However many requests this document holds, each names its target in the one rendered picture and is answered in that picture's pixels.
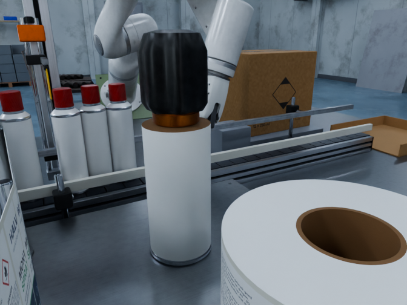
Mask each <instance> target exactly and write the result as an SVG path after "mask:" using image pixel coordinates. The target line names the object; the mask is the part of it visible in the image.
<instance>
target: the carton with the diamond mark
mask: <svg viewBox="0 0 407 305"><path fill-rule="evenodd" d="M316 59H317V51H302V50H242V51H241V54H240V58H239V61H238V63H237V67H236V70H235V73H234V77H233V78H229V79H230V82H229V87H228V93H227V98H226V101H225V106H224V109H223V112H222V115H221V118H220V120H219V122H223V121H227V120H235V121H237V120H244V119H252V118H257V117H265V116H273V115H278V114H286V106H287V105H290V104H291V97H295V98H296V100H295V105H298V106H299V109H300V110H303V111H307V110H311V106H312V99H313V88H314V76H315V70H316ZM310 117H311V116H303V117H296V118H294V122H293V128H298V127H303V126H308V125H309V124H310ZM289 125H290V119H284V120H277V121H272V122H265V123H257V124H253V125H247V126H250V127H251V137H252V136H258V135H262V134H268V133H274V132H278V131H283V130H288V129H289Z"/></svg>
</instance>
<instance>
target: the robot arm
mask: <svg viewBox="0 0 407 305"><path fill-rule="evenodd" d="M137 2H138V0H106V2H105V4H104V7H103V9H102V11H101V13H100V15H99V18H98V20H97V23H96V25H95V28H94V34H93V40H94V45H95V48H96V49H97V51H98V53H99V54H100V55H101V56H103V57H104V58H107V59H109V60H108V81H106V82H105V83H104V84H103V86H102V88H101V100H102V102H103V104H104V105H105V106H107V104H108V103H109V102H110V100H109V91H108V84H110V83H117V82H120V83H124V84H125V90H126V97H127V99H126V101H127V102H128V103H130V104H131V105H132V111H134V110H136V109H138V108H139V107H140V106H141V104H142V103H141V92H140V85H139V84H138V83H137V80H138V75H139V67H138V58H137V50H138V48H139V44H140V42H141V39H142V36H143V34H144V33H147V32H150V31H154V30H158V27H157V24H156V22H155V20H154V19H153V18H152V17H151V16H149V15H147V14H144V13H139V14H135V15H131V13H132V12H133V10H134V9H135V7H136V5H137ZM187 2H188V3H189V5H190V7H191V9H192V11H193V13H194V15H195V17H196V18H197V20H198V22H199V23H200V26H201V27H202V29H203V31H204V33H205V34H206V36H207V37H206V40H205V46H206V48H207V50H208V103H207V105H206V107H205V108H204V110H203V111H200V112H199V115H200V117H203V118H205V119H208V120H209V121H210V122H211V129H213V128H214V124H215V123H218V121H219V120H220V118H221V115H222V112H223V109H224V106H225V101H226V98H227V93H228V87H229V82H230V79H229V78H233V77H234V73H235V70H236V67H237V63H238V61H239V58H240V54H241V51H242V48H243V44H244V42H245V38H246V35H247V32H248V29H249V26H250V22H251V19H252V16H253V13H254V9H253V8H252V6H250V5H249V4H248V3H247V2H245V1H243V0H187ZM130 15H131V16H130Z"/></svg>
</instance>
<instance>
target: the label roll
mask: <svg viewBox="0 0 407 305"><path fill-rule="evenodd" d="M220 305H407V196H405V195H401V194H398V193H395V192H391V191H388V190H385V189H380V188H376V187H373V186H367V185H361V184H358V183H350V182H341V181H335V180H315V179H314V180H289V181H284V182H277V183H272V184H269V185H264V186H261V187H258V188H256V189H253V190H251V191H249V192H247V193H245V194H244V195H241V196H240V197H239V198H238V199H236V200H235V201H234V202H233V203H232V204H231V205H230V207H229V208H228V209H227V211H226V213H225V215H224V217H223V220H222V229H221V284H220Z"/></svg>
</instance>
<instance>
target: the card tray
mask: <svg viewBox="0 0 407 305"><path fill-rule="evenodd" d="M368 123H371V124H372V130H371V131H365V132H362V133H365V134H369V135H370V136H372V137H374V139H373V143H372V149H374V150H377V151H380V152H383V153H387V154H390V155H392V156H396V157H403V156H407V120H404V119H399V118H395V117H390V116H378V117H372V118H367V119H361V120H355V121H350V122H344V123H338V124H333V125H331V127H330V131H332V130H338V129H342V128H348V127H352V126H358V125H364V124H368Z"/></svg>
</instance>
